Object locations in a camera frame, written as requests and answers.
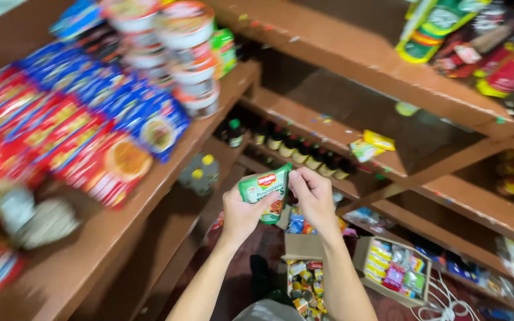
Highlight person's right hand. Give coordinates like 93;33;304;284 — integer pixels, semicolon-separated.
288;167;343;238

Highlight dark bottle with green cap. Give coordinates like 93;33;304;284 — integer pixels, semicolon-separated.
228;118;245;149

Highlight brown wooden shelf with bottles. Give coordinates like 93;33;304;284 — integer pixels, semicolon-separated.
203;0;514;315

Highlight carton of tin cans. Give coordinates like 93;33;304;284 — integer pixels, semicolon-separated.
282;232;330;321

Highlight white cable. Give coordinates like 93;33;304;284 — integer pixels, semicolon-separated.
410;271;482;321

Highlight pile of white packets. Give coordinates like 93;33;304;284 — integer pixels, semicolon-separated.
0;180;82;250

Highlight row of blue noodle packets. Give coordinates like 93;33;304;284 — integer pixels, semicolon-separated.
18;41;192;164

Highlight clear bottle with yellow cap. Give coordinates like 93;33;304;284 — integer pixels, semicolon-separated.
178;168;213;197
197;154;220;184

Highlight stacks of white noodle cups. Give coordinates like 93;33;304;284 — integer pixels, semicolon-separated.
100;0;222;120

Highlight row of dark sauce bottles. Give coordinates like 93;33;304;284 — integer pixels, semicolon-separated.
252;119;357;182

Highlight heap of colourful sachets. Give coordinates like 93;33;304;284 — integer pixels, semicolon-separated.
286;204;348;236

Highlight person's left hand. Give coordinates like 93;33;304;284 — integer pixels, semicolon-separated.
220;177;281;250

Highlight green packets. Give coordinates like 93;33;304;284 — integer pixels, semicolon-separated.
210;28;238;80

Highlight person's grey clothing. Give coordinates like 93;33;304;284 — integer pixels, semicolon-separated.
232;299;306;321

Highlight carton of colourful snack packets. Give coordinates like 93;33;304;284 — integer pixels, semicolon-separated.
352;236;432;309

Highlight row of red noodle packets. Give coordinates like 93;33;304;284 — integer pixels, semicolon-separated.
0;66;154;210

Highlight brown wooden shelf with noodles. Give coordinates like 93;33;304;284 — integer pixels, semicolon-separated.
0;0;263;321

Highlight green yellow sachet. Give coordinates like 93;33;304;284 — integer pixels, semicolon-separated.
349;139;385;164

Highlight green yellow refill pouch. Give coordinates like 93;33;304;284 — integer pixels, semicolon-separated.
395;0;492;64

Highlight green fruit pouch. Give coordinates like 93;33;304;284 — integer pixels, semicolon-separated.
238;163;293;225

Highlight heap of red sauce pouches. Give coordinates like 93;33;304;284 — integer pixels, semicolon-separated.
431;0;514;100

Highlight pile of blue snack bags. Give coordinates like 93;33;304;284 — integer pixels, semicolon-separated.
48;0;125;64

